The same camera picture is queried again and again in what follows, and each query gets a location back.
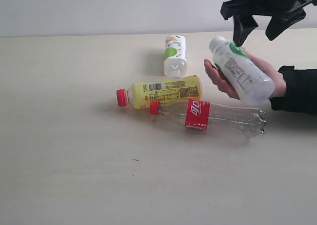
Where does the person's open bare hand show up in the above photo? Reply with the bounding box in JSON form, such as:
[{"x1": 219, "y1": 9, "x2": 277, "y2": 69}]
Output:
[{"x1": 204, "y1": 54, "x2": 287, "y2": 101}]

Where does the white bottle green apple label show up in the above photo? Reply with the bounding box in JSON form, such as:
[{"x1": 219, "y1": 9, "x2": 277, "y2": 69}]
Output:
[{"x1": 163, "y1": 35, "x2": 187, "y2": 79}]

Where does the clear cola bottle red label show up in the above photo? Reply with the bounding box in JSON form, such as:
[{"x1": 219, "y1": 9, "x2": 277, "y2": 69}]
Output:
[{"x1": 150, "y1": 99, "x2": 267, "y2": 137}]

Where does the yellow juice bottle red cap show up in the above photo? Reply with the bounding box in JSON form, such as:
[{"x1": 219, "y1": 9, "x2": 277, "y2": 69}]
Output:
[{"x1": 116, "y1": 75, "x2": 202, "y2": 110}]

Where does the white milk bottle green label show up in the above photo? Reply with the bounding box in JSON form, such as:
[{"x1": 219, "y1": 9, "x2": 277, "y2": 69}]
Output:
[{"x1": 209, "y1": 36, "x2": 275, "y2": 106}]

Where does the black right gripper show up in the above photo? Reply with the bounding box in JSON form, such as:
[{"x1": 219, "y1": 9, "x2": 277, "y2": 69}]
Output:
[{"x1": 220, "y1": 0, "x2": 317, "y2": 47}]

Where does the black sleeved forearm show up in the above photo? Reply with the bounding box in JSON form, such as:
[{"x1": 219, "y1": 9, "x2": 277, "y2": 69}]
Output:
[{"x1": 269, "y1": 66, "x2": 317, "y2": 115}]

